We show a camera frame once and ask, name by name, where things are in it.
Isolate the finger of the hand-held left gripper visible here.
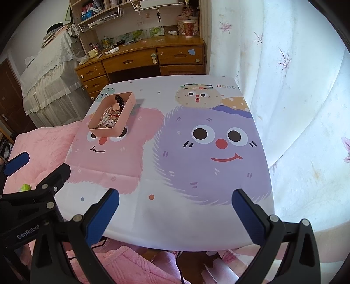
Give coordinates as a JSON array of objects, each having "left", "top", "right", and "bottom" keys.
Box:
[
  {"left": 0, "top": 152, "right": 30, "bottom": 193},
  {"left": 0, "top": 163, "right": 72, "bottom": 210}
]

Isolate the stack of books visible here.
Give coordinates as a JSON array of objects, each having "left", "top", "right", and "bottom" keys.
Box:
[{"left": 42, "top": 23, "right": 69, "bottom": 47}]

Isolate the pink jewelry box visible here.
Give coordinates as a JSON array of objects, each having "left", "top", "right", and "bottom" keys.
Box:
[{"left": 87, "top": 91, "right": 135, "bottom": 137}]

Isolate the pearl necklace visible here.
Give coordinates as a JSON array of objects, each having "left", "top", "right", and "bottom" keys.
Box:
[{"left": 100, "top": 106, "right": 114, "bottom": 123}]

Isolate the red patterned cup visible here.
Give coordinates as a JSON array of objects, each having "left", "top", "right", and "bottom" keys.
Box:
[{"left": 183, "top": 20, "right": 195, "bottom": 38}]

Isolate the pink quilted blanket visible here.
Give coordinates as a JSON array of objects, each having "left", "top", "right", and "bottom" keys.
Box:
[{"left": 0, "top": 121, "right": 186, "bottom": 284}]

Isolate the cartoon printed tablecloth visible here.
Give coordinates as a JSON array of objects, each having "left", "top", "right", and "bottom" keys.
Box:
[{"left": 64, "top": 76, "right": 275, "bottom": 252}]

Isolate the wooden desk with drawers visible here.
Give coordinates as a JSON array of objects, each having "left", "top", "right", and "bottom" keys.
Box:
[{"left": 75, "top": 37, "right": 205, "bottom": 100}]

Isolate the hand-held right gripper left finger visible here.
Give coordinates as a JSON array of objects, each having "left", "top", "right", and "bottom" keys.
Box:
[{"left": 30, "top": 188, "right": 120, "bottom": 284}]

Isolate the black cable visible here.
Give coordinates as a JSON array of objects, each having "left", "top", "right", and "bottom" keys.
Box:
[{"left": 175, "top": 250, "right": 184, "bottom": 284}]

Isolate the white floral curtain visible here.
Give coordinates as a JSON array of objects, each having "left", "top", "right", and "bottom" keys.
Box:
[{"left": 204, "top": 0, "right": 350, "bottom": 238}]

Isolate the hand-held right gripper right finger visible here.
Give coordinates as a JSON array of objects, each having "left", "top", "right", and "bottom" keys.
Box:
[{"left": 231, "top": 188, "right": 322, "bottom": 284}]

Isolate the white lace furniture cover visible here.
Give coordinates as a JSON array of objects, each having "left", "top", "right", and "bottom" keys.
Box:
[{"left": 20, "top": 27, "right": 88, "bottom": 127}]

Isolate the wooden bookshelf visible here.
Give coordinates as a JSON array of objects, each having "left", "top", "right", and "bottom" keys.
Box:
[{"left": 68, "top": 0, "right": 201, "bottom": 52}]

